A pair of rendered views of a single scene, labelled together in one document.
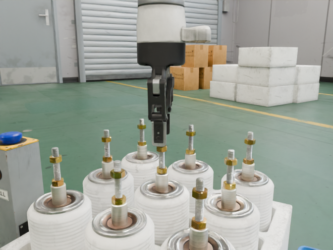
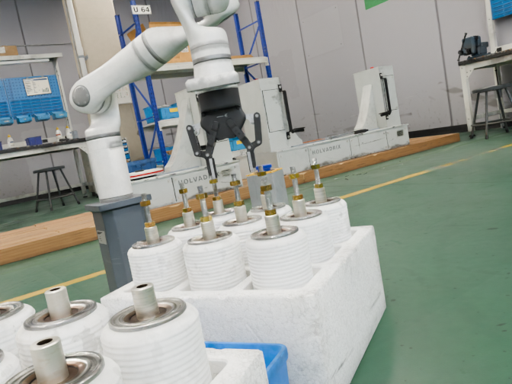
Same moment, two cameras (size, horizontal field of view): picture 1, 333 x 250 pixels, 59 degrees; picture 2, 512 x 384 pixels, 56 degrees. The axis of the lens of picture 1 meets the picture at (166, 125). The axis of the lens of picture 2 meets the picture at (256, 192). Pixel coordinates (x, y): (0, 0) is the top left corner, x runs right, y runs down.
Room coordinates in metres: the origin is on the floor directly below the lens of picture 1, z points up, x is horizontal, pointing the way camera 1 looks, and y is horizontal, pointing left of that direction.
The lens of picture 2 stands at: (0.48, -0.88, 0.40)
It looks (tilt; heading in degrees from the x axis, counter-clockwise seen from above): 7 degrees down; 88
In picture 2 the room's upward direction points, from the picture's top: 10 degrees counter-clockwise
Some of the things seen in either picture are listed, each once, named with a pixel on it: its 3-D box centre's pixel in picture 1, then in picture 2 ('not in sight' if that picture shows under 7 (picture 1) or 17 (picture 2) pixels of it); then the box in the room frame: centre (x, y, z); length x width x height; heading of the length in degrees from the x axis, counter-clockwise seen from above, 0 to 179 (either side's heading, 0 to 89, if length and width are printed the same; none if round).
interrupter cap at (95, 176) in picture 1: (108, 175); (267, 208); (0.53, 0.11, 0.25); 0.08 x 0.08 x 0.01
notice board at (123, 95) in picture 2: not in sight; (113, 92); (-1.05, 6.28, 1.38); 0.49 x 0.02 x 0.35; 32
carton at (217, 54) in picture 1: (213, 56); not in sight; (4.45, -0.69, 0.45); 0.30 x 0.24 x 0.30; 30
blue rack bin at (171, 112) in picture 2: not in sight; (164, 112); (-0.26, 5.33, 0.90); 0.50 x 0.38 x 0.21; 123
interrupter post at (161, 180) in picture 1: (161, 181); (241, 214); (0.47, 0.01, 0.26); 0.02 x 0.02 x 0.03
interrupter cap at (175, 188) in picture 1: (161, 188); (242, 221); (0.47, 0.01, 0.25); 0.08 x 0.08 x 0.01
